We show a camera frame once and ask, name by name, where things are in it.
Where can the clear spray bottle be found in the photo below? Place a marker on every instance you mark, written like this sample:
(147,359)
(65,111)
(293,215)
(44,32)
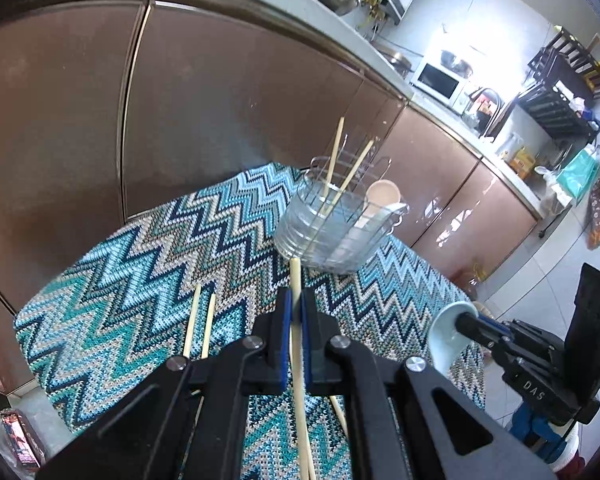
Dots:
(507,147)

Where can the bronze rice cooker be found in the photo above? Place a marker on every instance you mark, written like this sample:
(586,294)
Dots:
(397,60)

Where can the white microwave oven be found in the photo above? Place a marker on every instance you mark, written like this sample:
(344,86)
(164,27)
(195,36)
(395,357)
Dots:
(437,77)

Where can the curved metal faucet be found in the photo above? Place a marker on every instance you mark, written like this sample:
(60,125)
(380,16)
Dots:
(490,105)

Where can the black dish rack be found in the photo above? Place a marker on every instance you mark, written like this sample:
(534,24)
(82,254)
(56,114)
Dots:
(560,100)

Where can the red packaging bag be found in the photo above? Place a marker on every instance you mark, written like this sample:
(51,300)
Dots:
(22,435)

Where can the clear plastic utensil holder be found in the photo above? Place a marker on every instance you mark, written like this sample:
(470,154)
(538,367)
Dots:
(330,235)

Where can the metal bowl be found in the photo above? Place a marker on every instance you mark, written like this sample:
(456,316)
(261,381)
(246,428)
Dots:
(455,61)

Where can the zigzag patterned woven mat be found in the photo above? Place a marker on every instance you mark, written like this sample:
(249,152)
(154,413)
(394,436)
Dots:
(145,270)

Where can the single wooden chopstick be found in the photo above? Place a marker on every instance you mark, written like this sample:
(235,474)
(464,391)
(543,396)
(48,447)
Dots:
(352,175)
(298,410)
(332,165)

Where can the row of wooden chopsticks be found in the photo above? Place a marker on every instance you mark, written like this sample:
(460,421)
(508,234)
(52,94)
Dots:
(192,320)

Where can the teal hanging bag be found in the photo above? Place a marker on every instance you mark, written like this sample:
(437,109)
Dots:
(577,177)

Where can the cooking oil bottle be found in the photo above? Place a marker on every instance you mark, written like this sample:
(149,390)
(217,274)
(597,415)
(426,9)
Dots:
(472,280)

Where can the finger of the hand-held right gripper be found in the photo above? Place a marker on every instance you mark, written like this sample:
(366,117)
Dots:
(495,326)
(480,342)

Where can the yellow packet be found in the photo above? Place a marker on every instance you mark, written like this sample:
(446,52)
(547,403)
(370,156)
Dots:
(524,162)

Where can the person's right hand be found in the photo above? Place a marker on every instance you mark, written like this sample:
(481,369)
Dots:
(532,430)

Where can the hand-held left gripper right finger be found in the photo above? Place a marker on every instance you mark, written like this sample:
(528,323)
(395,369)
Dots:
(308,345)

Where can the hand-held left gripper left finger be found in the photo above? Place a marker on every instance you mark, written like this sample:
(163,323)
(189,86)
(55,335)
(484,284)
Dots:
(284,345)

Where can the clear plastic jar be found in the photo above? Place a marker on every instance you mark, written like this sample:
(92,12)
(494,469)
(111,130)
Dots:
(485,310)

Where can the white ceramic spoon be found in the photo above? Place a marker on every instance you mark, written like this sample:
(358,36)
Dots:
(445,340)
(382,197)

